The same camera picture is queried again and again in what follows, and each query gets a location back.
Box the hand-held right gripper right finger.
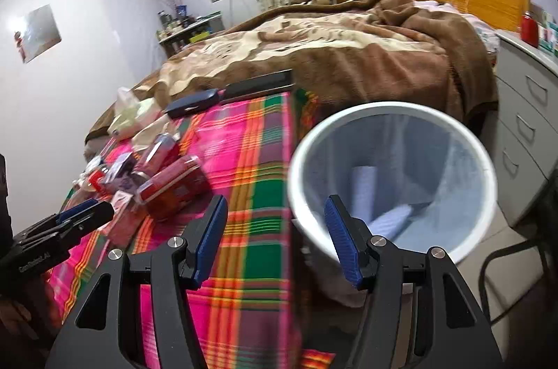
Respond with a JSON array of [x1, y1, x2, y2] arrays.
[[324, 195, 505, 369]]

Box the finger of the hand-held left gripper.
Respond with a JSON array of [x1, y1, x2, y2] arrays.
[[56, 202, 115, 242], [56, 197, 100, 225]]

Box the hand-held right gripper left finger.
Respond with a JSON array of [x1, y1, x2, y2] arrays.
[[46, 195, 228, 369]]

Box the purple drink carton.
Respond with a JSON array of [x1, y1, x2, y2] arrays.
[[101, 153, 141, 196]]

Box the white round trash bin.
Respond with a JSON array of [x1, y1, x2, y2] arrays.
[[287, 101, 499, 267]]

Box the person's left hand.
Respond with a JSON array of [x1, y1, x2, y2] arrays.
[[0, 297, 32, 337]]

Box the pink flat wrapper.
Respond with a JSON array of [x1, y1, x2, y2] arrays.
[[101, 191, 146, 248]]

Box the small red packet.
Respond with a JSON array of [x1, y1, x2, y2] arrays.
[[84, 165, 111, 196]]

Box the pink green plaid cloth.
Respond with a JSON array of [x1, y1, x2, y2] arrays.
[[46, 88, 337, 369]]

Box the cream crumpled wrapper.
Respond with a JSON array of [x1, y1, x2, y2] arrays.
[[130, 117, 180, 154]]

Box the soft tissue pack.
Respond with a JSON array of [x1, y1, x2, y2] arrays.
[[106, 86, 165, 141]]

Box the navy glasses case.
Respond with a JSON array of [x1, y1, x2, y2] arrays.
[[165, 88, 220, 119]]

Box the black tablet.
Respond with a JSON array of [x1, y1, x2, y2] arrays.
[[219, 68, 294, 105]]

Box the black metal chair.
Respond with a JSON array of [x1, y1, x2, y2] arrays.
[[478, 176, 558, 327]]

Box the brown beige printed blanket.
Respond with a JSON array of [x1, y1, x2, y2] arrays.
[[84, 0, 500, 144]]

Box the shelf with bottles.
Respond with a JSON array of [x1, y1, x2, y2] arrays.
[[156, 12, 224, 59]]

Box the white drawer dresser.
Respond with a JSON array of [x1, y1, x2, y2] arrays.
[[492, 28, 558, 227]]

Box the pink pillow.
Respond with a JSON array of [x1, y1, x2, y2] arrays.
[[413, 0, 500, 67]]

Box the red bottle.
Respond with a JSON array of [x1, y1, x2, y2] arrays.
[[519, 10, 540, 48]]

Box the green white box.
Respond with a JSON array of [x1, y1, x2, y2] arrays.
[[538, 8, 558, 57]]

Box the silver wall poster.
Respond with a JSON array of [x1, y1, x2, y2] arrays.
[[14, 4, 62, 65]]

